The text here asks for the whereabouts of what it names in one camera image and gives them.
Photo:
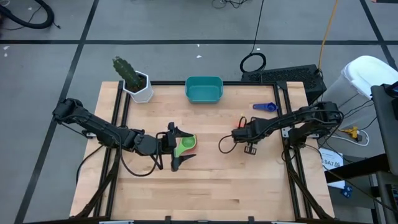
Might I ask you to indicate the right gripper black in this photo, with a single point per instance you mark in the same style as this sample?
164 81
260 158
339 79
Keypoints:
247 134

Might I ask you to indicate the white paper sheet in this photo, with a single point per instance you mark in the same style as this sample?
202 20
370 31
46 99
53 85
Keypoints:
332 155

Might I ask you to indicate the green measuring cup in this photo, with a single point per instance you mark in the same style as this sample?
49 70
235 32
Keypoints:
177 152

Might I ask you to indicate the yellow power plug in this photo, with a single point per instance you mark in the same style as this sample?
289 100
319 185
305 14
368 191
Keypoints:
353 132

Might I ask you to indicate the white lidded plastic bin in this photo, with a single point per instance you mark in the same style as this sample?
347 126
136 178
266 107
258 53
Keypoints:
370 74

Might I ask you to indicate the small dark blue measuring cup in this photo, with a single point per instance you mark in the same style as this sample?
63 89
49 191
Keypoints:
272 107

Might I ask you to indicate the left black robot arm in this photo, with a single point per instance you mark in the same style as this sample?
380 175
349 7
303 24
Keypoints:
99 129

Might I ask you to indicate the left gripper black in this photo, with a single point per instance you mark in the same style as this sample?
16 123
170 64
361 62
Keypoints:
164 144

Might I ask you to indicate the green cactus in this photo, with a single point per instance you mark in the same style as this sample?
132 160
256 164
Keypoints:
126 73

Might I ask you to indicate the dark grey desk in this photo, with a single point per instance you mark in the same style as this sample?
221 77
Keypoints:
387 130

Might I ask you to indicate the teal plastic basket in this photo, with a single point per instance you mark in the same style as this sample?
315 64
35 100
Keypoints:
203 90

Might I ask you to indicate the small blue tag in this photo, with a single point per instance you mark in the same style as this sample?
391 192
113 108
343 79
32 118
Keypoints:
346 193

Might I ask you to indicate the black aluminium table frame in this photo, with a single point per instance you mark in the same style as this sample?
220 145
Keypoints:
168 83

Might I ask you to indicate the white table edge clamp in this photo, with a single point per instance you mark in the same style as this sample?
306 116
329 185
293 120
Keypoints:
289 222
116 222

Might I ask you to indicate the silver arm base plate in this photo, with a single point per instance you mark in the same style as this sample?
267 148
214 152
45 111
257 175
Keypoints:
285 133
90 135

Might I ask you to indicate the black crossbar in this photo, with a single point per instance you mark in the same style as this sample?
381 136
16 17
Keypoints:
357 168

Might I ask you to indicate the white plant pot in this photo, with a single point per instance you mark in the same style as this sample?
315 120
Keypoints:
143 97

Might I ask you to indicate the grey equipment rack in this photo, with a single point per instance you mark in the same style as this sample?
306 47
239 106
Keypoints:
385 199

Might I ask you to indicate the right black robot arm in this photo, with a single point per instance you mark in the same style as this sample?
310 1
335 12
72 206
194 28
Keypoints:
295 119

